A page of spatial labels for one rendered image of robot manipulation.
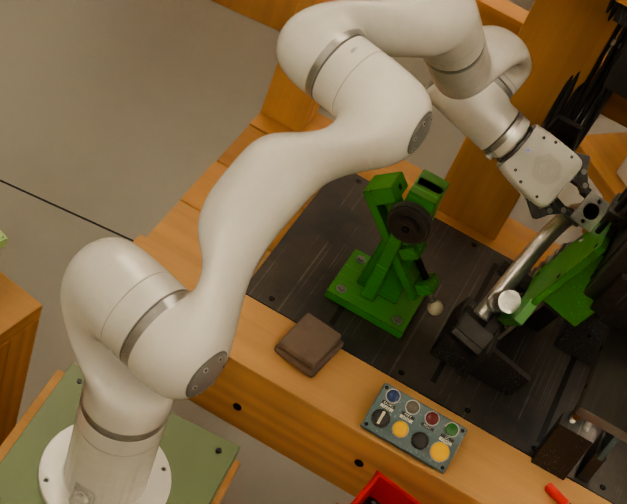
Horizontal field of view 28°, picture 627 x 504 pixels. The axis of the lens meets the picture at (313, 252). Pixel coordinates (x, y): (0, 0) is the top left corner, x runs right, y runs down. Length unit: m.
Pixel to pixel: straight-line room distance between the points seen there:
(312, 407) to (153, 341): 0.56
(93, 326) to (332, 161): 0.35
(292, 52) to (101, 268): 0.35
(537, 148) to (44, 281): 1.62
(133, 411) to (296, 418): 0.47
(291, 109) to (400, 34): 0.89
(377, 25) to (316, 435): 0.74
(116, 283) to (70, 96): 2.30
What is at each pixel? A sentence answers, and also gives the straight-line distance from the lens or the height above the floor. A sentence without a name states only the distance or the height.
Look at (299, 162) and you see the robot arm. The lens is 1.50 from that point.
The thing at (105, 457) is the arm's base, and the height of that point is 1.02.
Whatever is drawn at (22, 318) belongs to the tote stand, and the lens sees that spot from 2.13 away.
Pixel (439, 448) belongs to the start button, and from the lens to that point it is 1.98.
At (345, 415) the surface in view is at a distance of 2.00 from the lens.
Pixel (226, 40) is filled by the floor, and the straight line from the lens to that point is 4.18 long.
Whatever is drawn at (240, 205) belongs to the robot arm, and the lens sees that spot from 1.50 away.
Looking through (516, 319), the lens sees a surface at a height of 1.09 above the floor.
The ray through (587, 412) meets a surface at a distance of 1.88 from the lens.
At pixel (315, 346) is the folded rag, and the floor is 0.93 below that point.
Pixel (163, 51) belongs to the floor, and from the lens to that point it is 4.05.
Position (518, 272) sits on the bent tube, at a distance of 2.12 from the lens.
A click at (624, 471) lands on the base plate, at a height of 0.90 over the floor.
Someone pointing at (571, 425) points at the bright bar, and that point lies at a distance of 2.02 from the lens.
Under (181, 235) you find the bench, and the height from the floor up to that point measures 0.88.
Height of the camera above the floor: 2.41
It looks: 43 degrees down
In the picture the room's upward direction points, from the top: 23 degrees clockwise
